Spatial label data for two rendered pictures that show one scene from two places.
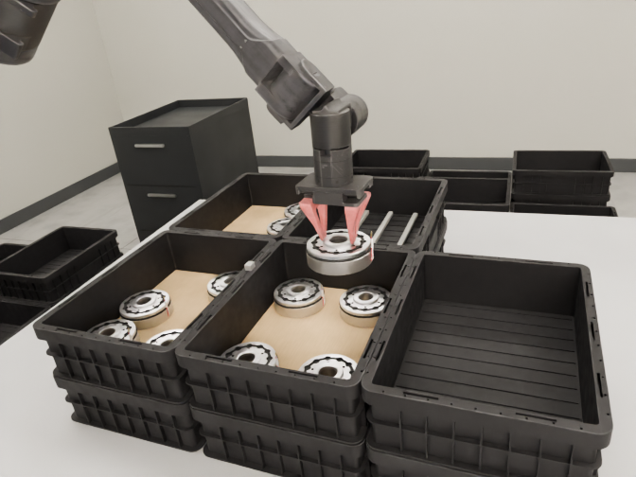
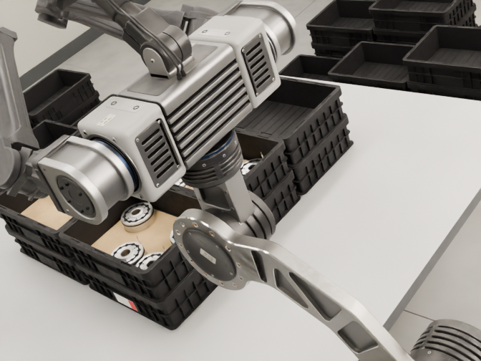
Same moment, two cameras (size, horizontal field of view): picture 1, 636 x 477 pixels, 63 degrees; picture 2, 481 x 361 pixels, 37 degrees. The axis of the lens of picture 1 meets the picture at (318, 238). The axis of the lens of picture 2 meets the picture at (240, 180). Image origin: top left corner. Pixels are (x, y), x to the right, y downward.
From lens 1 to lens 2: 1.77 m
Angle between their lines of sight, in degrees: 53
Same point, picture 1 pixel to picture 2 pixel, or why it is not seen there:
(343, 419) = (283, 165)
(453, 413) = (311, 119)
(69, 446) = (196, 329)
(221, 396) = not seen: hidden behind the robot
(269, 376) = (259, 167)
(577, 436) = (336, 94)
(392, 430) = (297, 151)
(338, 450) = (289, 180)
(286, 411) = (265, 185)
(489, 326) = (246, 123)
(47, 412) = (154, 352)
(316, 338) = not seen: hidden behind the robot
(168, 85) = not seen: outside the picture
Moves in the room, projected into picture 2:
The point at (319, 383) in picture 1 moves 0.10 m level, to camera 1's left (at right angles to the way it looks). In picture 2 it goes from (275, 151) to (266, 172)
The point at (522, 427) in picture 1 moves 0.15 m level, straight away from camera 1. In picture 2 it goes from (326, 104) to (290, 97)
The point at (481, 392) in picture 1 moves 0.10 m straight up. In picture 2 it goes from (285, 131) to (278, 106)
